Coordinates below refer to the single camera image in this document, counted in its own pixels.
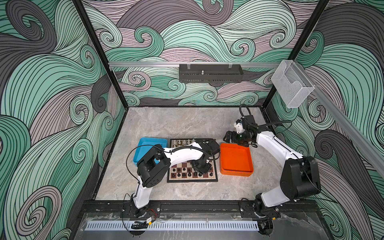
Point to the clear plastic wall bin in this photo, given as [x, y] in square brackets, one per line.
[292, 83]

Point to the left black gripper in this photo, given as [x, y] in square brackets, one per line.
[209, 166]

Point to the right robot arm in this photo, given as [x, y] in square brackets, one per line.
[300, 176]

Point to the folding chess board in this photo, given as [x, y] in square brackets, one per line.
[184, 173]

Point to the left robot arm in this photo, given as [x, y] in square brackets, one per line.
[154, 165]

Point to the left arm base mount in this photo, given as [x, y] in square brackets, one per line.
[130, 211]

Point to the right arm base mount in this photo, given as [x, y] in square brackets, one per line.
[257, 210]

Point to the aluminium rail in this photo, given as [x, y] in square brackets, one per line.
[152, 64]

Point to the white slotted cable duct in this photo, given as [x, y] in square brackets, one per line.
[175, 226]

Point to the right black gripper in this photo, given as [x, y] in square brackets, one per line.
[234, 140]

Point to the black perforated wall shelf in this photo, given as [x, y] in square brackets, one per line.
[212, 74]

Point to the blue plastic tray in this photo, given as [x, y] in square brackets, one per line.
[145, 144]

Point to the orange plastic tray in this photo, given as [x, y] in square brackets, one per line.
[235, 160]

